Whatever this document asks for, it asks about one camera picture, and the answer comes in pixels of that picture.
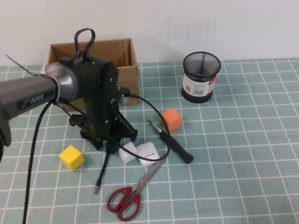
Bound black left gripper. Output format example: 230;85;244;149
69;86;138;154

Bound red handled scissors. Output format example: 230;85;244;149
107;160;165;222

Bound black handled screwdriver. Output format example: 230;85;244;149
148;119;194;165

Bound white cube block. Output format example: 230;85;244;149
118;142;138;165

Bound yellow cube block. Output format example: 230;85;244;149
58;144;85;172

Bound white earbuds charging case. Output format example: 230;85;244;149
136;142;161;167

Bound orange cube block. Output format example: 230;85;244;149
160;108;183;133

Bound brown cardboard box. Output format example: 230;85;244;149
43;37;140;112

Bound black mesh pen holder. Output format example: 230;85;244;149
181;51;221;103

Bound green checkered tablecloth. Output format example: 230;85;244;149
0;58;299;224

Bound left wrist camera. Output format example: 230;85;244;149
116;86;131;105

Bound plastic cable tie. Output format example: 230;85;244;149
5;55;62;105

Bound black left camera cable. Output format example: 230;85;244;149
22;92;172;224

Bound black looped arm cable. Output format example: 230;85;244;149
74;28;96;59

